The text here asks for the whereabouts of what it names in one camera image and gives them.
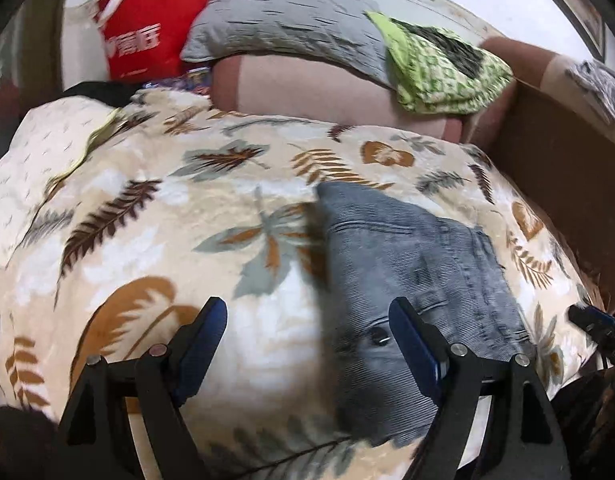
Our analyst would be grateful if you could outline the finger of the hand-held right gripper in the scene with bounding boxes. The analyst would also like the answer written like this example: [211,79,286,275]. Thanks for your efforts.
[567,304,615,357]

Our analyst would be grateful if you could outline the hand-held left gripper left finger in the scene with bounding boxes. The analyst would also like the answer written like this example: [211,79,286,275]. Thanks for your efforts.
[57,296,229,480]

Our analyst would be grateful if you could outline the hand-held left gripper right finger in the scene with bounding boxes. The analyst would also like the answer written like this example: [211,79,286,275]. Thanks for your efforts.
[388,296,573,480]

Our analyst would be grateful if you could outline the blue denim pants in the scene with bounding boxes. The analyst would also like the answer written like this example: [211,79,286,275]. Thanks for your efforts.
[312,181,538,448]

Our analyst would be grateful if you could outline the dark cloth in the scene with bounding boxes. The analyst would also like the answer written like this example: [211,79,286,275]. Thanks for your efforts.
[552,355,615,480]

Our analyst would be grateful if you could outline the leaf print fleece blanket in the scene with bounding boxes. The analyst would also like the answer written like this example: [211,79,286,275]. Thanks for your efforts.
[0,91,601,480]

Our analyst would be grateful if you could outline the grey knitted cloth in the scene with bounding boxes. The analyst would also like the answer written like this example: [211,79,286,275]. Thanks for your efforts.
[565,59,615,125]

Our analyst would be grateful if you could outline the white pillow with small print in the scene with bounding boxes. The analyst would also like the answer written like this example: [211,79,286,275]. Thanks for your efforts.
[0,97,133,196]

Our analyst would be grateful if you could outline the pink and brown cushion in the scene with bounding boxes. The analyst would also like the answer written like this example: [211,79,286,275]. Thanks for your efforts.
[210,52,468,142]
[480,35,615,128]

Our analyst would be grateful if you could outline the colourful snack packet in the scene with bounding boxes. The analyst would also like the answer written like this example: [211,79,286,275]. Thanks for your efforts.
[142,65,214,95]

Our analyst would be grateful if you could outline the black cloth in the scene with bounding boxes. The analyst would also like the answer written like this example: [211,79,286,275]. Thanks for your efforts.
[62,80,148,109]

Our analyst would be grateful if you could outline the green patterned cloth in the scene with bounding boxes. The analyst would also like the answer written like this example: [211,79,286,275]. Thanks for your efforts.
[365,10,515,116]

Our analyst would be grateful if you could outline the red shopping bag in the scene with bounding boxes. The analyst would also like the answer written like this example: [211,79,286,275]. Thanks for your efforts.
[94,0,210,81]

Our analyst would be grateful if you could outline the grey quilted pillow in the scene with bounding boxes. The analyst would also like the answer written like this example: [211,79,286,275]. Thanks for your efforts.
[180,0,403,86]

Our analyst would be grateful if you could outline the wall picture frame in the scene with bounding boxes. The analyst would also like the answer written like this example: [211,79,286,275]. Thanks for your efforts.
[517,0,608,58]

